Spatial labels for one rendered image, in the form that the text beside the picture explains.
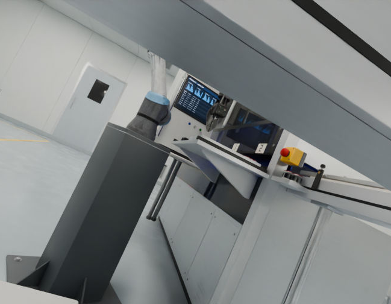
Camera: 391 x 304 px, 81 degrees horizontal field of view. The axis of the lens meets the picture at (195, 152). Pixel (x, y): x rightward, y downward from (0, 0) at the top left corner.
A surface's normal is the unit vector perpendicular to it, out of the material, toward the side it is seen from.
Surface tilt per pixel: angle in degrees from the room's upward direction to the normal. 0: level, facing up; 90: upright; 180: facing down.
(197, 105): 90
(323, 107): 180
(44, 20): 90
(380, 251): 90
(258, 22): 90
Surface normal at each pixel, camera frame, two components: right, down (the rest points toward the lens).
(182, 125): 0.42, 0.11
